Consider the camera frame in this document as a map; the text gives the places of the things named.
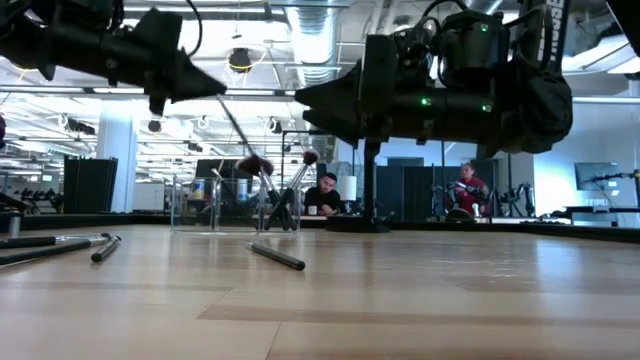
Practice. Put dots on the white cup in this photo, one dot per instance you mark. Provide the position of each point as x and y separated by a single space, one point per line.
313 210

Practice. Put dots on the large fluffy makeup brush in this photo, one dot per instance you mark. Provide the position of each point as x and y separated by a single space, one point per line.
255 165

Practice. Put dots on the long ceiling light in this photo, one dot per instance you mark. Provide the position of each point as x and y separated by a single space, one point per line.
125 90

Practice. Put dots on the black gantry frame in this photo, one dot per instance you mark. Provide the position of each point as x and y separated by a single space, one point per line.
310 132

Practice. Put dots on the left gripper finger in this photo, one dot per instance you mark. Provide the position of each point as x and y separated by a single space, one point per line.
190 70
185 94

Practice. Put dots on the background black robot arm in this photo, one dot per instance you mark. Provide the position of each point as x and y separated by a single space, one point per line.
522 195

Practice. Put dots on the silver ceiling duct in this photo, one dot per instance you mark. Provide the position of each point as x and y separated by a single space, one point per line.
312 40

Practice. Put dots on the grey ceiling pipe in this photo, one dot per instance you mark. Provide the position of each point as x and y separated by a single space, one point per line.
225 12

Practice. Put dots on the person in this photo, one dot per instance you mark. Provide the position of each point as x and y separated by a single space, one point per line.
322 197
470 192

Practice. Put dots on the small labelled canister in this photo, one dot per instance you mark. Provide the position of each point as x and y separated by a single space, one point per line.
242 190
199 190

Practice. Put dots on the black ceiling speaker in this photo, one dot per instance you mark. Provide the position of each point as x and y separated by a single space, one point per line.
155 126
276 127

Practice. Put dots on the round-head black makeup brush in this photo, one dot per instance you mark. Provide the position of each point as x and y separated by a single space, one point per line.
310 157

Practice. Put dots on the white table lamp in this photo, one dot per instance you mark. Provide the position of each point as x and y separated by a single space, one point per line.
348 187

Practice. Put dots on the grey metal post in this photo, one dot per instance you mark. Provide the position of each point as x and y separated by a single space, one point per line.
14 225

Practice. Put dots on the black dome object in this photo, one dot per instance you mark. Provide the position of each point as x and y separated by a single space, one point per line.
460 215

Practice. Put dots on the wall monitor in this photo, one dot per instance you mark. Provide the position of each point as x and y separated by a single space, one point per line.
595 175

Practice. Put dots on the white building column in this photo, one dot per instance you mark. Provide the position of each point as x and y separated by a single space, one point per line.
117 165

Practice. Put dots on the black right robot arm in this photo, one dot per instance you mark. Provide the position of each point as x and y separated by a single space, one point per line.
540 100

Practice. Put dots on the background work table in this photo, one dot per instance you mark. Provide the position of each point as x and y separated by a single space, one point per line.
600 215

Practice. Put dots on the clear acrylic brush organizer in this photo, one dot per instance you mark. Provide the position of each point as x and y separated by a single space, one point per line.
200 230

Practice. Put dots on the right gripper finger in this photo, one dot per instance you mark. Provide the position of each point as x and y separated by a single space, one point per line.
340 125
335 92

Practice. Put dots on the black room divider panel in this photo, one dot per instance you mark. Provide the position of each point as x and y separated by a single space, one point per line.
410 190
90 185

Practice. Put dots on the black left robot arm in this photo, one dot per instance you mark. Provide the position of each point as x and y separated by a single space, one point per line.
50 40

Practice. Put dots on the black gooseneck desk lamp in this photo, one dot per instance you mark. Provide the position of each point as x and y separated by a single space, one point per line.
371 190

